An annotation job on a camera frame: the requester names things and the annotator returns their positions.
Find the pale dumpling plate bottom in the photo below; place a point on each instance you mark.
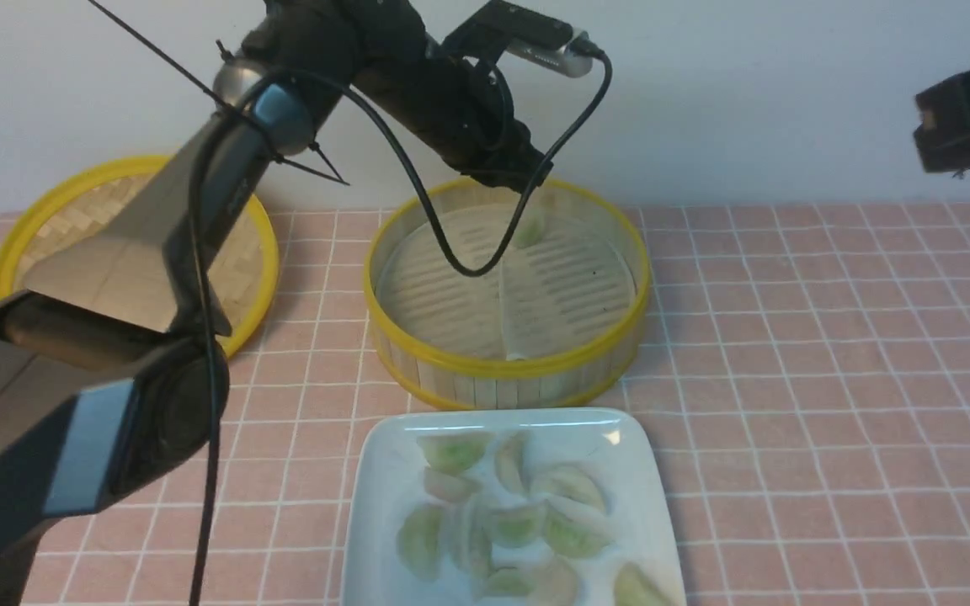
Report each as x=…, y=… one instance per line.
x=554, y=582

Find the small green dumpling plate bottom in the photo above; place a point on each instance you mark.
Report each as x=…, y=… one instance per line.
x=506, y=582

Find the green dumpling plate bottom right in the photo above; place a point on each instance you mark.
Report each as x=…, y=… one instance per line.
x=633, y=586

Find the left robot arm black grey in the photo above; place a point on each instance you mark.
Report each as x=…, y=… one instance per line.
x=110, y=372

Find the pale dumpling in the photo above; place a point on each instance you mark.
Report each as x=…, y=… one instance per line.
x=449, y=488
x=509, y=463

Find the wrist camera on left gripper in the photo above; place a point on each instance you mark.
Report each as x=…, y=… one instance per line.
x=499, y=28

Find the bamboo steamer lid yellow rim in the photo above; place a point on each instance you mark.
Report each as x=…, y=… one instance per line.
x=245, y=273

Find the white square plate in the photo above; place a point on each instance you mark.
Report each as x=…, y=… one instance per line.
x=610, y=445

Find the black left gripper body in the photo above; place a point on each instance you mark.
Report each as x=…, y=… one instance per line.
x=448, y=104

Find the pale dumpling plate centre left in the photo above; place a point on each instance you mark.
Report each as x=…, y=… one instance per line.
x=469, y=544

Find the pale green dumpling plate right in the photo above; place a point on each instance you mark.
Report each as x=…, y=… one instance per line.
x=571, y=482

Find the pink checked tablecloth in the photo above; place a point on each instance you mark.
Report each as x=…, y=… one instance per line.
x=804, y=381

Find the bamboo steamer basket yellow rim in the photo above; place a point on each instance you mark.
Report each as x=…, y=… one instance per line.
x=553, y=325

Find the green dumpling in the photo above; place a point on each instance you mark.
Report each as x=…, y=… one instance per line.
x=532, y=224

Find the green dumpling plate centre right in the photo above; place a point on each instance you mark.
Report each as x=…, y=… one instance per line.
x=569, y=536

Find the green dumpling plate far left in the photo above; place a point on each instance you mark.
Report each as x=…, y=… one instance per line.
x=419, y=541

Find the green dumpling plate top left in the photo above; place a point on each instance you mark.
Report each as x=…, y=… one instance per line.
x=454, y=453

